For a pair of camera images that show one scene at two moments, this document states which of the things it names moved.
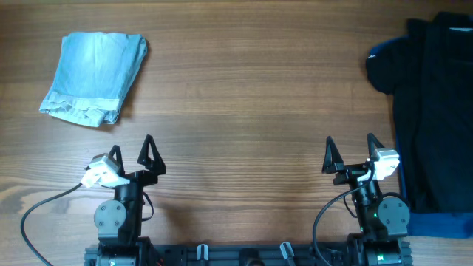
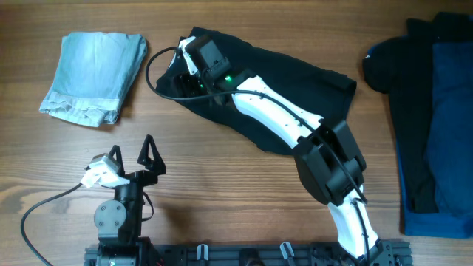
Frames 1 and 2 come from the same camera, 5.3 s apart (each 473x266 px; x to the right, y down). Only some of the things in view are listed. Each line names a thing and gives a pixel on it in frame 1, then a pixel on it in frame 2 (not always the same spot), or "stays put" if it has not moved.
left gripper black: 156,165 stays put
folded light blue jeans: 94,72 stays put
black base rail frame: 250,254 stays put
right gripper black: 351,171 to 184,83
